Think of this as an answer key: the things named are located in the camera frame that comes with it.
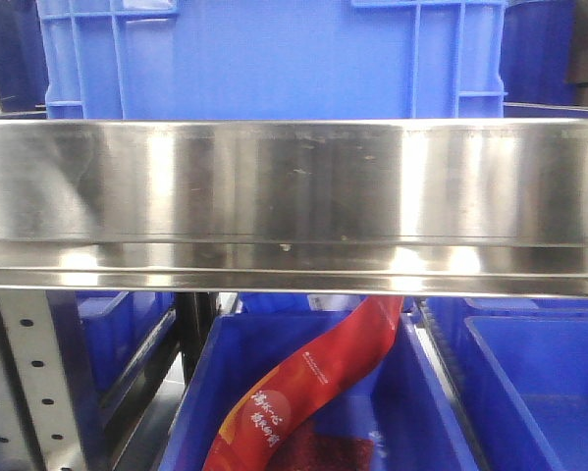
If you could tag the stainless steel shelf rail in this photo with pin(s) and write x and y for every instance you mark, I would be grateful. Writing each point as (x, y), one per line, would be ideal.
(451, 206)

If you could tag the perforated grey metal upright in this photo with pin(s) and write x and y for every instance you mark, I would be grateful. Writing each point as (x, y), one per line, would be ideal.
(38, 422)

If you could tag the lower blue bin right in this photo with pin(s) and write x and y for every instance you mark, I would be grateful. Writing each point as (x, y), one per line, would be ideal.
(526, 391)

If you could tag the large blue target bin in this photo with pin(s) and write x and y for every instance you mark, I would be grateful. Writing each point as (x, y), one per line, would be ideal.
(272, 60)

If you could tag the red printed bag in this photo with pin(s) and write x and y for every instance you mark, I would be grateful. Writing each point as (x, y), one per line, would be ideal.
(317, 372)

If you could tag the lower blue bin centre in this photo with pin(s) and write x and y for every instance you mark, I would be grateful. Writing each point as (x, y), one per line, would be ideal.
(397, 418)

